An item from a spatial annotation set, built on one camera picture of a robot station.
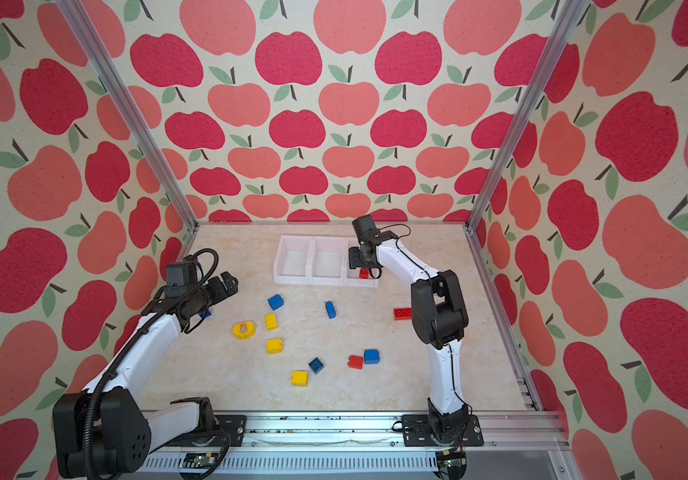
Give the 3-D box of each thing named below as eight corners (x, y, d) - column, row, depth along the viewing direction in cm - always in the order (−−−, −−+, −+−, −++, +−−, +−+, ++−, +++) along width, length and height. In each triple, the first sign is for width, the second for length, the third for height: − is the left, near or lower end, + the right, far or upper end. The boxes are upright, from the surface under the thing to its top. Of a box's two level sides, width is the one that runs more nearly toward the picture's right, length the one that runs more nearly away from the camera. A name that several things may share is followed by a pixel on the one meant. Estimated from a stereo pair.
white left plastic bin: (275, 286, 104) (272, 274, 99) (282, 248, 116) (279, 235, 110) (310, 286, 104) (309, 274, 99) (314, 248, 116) (312, 235, 110)
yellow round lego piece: (233, 339, 92) (230, 335, 89) (236, 325, 95) (234, 321, 92) (253, 339, 92) (251, 335, 89) (256, 325, 95) (254, 321, 92)
